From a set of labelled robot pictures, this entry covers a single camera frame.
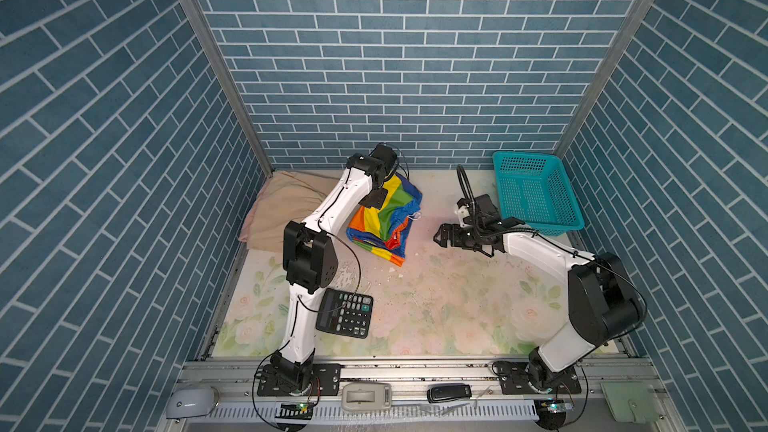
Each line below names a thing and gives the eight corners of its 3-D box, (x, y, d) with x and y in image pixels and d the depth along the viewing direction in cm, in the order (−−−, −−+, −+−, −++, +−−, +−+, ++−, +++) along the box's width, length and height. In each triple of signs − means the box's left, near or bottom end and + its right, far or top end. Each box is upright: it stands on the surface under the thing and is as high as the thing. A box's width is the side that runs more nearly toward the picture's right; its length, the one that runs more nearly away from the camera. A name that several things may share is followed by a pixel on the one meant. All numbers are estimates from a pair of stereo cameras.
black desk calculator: (315, 330, 84) (312, 326, 81) (328, 292, 91) (326, 287, 88) (367, 340, 82) (365, 336, 79) (376, 300, 89) (375, 295, 86)
